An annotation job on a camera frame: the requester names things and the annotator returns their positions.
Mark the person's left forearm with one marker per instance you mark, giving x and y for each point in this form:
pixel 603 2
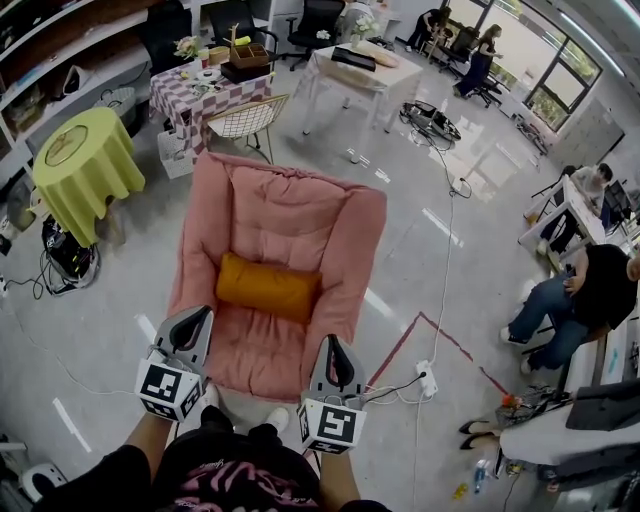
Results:
pixel 145 440

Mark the small yellow item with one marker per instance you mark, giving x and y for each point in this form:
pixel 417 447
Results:
pixel 460 491

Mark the white flowers in vase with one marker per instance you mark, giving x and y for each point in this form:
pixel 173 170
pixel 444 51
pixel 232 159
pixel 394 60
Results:
pixel 365 27

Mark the pink padded armchair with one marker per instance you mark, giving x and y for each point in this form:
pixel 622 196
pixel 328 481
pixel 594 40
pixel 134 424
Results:
pixel 285 220

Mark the black office chair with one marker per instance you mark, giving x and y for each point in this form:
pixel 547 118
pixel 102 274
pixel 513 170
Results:
pixel 462 47
pixel 235 22
pixel 320 20
pixel 487 90
pixel 167 35

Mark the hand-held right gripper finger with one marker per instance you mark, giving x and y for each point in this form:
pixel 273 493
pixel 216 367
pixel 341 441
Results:
pixel 359 382
pixel 319 375

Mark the small tan box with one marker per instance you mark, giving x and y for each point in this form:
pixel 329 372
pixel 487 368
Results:
pixel 219 55

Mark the white desk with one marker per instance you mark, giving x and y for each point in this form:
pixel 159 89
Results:
pixel 575 210

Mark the person's black trousers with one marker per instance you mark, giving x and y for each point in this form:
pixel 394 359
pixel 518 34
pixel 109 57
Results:
pixel 216 420

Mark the person's white shoe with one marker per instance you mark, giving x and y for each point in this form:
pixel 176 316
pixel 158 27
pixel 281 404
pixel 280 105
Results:
pixel 211 396
pixel 278 420

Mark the round gold rimmed tray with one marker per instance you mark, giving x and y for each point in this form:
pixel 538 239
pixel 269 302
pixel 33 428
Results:
pixel 66 145

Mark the white power strip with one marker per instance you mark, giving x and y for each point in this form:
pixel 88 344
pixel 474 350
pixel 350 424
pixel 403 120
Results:
pixel 426 379

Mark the grey locker cabinet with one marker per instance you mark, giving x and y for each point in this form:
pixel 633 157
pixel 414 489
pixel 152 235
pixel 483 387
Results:
pixel 590 132

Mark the white bag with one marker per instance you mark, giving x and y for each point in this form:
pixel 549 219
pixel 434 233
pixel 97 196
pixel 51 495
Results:
pixel 77 80

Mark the white shelving unit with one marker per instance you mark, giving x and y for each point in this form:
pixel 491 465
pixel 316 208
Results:
pixel 120 62

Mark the black white patterned handbag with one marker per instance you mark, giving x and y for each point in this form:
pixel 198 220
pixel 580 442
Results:
pixel 535 405

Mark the person's right forearm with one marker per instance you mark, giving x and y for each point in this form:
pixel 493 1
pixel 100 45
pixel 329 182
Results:
pixel 337 480

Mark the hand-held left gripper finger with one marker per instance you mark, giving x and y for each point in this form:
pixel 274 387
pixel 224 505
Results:
pixel 204 350
pixel 165 332

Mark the person's right white shoe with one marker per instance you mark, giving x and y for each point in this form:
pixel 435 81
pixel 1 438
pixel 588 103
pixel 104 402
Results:
pixel 278 420

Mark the dark brown tray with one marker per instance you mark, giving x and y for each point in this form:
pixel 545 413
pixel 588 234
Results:
pixel 245 74

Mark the round table green tablecloth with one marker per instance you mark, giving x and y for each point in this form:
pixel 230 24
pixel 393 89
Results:
pixel 85 185

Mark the red floor tape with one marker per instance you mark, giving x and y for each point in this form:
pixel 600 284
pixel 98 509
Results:
pixel 400 340

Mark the black flat case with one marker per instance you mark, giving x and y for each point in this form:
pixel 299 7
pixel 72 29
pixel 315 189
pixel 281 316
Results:
pixel 352 58

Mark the white square table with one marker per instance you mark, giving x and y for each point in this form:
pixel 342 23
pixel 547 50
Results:
pixel 370 80

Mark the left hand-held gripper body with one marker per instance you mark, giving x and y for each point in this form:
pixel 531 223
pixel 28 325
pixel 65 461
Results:
pixel 160 387

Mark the person's black printed shirt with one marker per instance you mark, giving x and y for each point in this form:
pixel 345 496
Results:
pixel 240 475

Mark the pink flower bouquet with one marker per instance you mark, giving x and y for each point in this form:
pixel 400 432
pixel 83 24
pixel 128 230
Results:
pixel 187 47

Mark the wooden organiser basket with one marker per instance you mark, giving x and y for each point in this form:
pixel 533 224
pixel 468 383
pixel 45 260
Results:
pixel 250 55

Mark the large black framed window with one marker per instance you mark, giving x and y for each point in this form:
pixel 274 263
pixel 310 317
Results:
pixel 530 45

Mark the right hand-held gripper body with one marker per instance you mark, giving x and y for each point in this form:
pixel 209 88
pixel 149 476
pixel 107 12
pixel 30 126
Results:
pixel 330 425

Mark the white patterned storage basket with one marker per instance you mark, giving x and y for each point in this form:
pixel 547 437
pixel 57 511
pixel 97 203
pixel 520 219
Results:
pixel 176 157

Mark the white tape roll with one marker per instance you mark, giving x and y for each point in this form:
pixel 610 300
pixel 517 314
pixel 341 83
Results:
pixel 206 74

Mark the black computer monitor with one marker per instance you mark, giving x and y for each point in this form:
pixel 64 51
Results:
pixel 617 200

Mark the clear water bottle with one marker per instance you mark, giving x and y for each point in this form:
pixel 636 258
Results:
pixel 481 475

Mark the wooden board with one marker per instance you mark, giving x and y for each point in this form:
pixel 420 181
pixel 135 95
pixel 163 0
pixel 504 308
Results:
pixel 387 59

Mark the person's left white shoe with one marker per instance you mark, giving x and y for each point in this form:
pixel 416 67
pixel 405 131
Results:
pixel 211 396

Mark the orange cushion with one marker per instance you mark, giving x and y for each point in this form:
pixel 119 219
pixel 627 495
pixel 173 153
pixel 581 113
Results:
pixel 270 290

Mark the table with checkered tablecloth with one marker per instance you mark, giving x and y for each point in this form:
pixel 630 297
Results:
pixel 185 105

